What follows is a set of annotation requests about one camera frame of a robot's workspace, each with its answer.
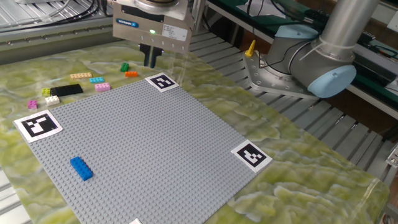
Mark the silver Schunk gripper body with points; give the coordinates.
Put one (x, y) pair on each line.
(140, 31)

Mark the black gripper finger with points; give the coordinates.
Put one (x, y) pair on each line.
(154, 59)
(145, 57)

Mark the pink Lego brick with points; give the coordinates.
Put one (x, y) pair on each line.
(102, 87)

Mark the orange Lego brick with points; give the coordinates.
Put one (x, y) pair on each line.
(131, 74)

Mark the green Lego brick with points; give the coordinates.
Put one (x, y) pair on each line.
(124, 67)

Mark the cyan Lego brick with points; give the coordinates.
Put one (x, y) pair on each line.
(96, 80)

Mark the tan Lego plate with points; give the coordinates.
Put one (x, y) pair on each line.
(81, 75)

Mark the grey Lego baseplate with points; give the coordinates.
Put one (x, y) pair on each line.
(149, 140)

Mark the black Lego plate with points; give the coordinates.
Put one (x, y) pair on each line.
(66, 90)

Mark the white Lego brick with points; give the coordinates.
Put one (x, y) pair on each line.
(52, 100)

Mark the lime small Lego brick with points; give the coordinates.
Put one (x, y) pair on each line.
(46, 91)

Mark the magenta small Lego brick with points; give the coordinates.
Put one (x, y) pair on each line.
(32, 104)

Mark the blue Lego brick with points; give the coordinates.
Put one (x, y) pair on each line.
(81, 168)

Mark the black white fiducial marker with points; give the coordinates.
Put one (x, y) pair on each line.
(38, 126)
(251, 155)
(136, 221)
(161, 82)

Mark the yellow plastic cone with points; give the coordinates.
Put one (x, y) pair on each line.
(250, 49)

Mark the green marble pattern board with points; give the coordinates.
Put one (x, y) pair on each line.
(295, 186)

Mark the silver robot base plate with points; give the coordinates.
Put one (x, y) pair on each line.
(273, 84)

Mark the metal corner bracket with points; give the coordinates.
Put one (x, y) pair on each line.
(392, 157)

